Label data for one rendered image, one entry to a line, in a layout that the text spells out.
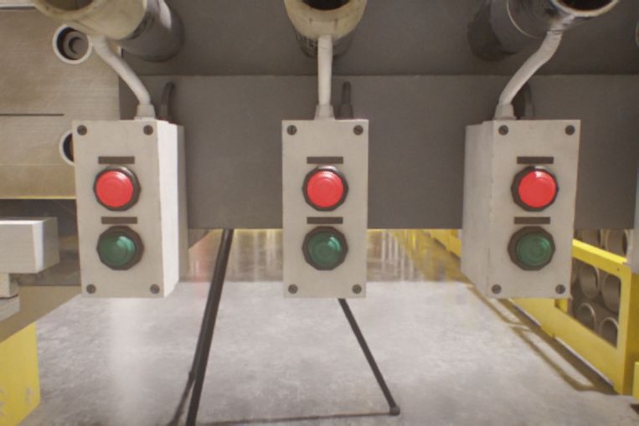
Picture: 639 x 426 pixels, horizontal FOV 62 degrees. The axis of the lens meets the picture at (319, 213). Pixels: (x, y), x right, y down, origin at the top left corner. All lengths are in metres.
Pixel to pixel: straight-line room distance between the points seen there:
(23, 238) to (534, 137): 0.46
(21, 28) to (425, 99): 0.42
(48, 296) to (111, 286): 0.61
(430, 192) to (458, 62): 0.14
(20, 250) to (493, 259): 0.42
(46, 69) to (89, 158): 0.18
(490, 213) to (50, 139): 0.45
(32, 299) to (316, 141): 0.72
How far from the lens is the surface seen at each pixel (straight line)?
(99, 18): 0.41
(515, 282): 0.48
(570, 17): 0.41
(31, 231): 0.55
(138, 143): 0.46
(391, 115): 0.53
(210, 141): 0.54
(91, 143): 0.47
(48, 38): 0.63
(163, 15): 0.52
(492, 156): 0.46
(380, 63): 0.56
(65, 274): 0.68
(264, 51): 0.56
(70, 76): 0.62
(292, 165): 0.44
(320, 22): 0.38
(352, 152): 0.44
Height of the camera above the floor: 0.75
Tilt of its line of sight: 7 degrees down
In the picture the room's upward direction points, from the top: straight up
